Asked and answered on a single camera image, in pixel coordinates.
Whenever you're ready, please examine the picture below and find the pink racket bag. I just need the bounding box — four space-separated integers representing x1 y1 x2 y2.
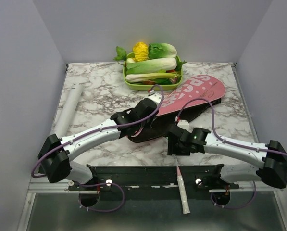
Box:
126 75 226 143

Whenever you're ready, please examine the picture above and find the white shuttlecock tube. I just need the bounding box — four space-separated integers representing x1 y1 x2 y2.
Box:
53 84 83 138

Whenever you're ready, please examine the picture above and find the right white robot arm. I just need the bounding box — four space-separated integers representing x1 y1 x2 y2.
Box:
166 125 287 189

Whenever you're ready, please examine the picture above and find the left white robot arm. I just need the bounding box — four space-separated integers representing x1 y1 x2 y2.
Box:
38 96 162 184

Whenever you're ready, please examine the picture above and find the green vegetable basket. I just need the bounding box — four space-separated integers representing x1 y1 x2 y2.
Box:
123 53 184 91

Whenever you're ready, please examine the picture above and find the white green celery stalk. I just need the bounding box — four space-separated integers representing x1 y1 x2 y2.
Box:
125 72 181 83

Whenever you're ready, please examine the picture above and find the white green napa cabbage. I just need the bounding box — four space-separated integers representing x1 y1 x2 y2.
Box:
126 58 177 75

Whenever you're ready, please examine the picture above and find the yellow leafy vegetable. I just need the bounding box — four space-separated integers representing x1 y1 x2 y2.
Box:
133 42 149 62

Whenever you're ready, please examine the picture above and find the dark green lettuce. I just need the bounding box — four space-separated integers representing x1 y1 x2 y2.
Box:
148 43 177 59

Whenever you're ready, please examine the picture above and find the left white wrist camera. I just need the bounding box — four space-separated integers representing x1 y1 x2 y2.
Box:
146 90 163 106

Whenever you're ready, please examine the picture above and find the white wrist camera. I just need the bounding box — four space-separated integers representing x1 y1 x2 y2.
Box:
146 90 163 106
177 119 189 130

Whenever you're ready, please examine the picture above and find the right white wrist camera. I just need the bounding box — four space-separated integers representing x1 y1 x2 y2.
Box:
177 119 189 130

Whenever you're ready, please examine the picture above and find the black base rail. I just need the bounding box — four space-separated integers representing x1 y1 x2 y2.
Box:
80 165 259 201

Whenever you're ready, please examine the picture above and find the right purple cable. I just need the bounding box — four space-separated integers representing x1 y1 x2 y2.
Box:
175 98 287 210

